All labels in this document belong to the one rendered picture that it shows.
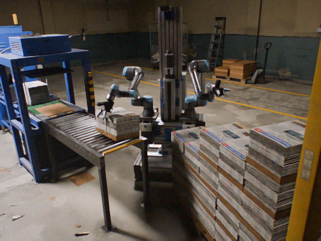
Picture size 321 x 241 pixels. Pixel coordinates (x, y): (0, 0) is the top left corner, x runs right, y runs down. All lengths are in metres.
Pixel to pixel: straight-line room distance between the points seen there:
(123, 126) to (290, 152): 1.58
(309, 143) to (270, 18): 8.34
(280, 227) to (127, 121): 1.59
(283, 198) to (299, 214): 0.42
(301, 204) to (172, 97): 2.29
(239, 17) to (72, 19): 6.29
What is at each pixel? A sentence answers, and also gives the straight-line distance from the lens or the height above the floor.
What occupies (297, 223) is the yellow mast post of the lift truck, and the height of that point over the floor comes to 1.11.
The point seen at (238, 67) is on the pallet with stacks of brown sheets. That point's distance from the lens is 8.74.
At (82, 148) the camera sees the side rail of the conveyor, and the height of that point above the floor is 0.77.
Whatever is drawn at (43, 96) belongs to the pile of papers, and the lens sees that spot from 4.39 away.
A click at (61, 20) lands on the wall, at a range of 11.81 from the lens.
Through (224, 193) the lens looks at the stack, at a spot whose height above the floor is 0.70.
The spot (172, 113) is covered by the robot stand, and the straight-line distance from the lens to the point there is 3.36.
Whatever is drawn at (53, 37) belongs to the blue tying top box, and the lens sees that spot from 3.71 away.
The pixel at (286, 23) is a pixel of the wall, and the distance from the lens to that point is 9.20.
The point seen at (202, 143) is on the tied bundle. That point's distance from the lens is 2.29.
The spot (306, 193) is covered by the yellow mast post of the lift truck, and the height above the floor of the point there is 1.27.
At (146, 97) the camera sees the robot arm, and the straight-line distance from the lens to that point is 3.27.
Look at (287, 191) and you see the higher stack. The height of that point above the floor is 1.01.
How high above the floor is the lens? 1.93
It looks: 21 degrees down
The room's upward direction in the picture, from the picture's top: 2 degrees counter-clockwise
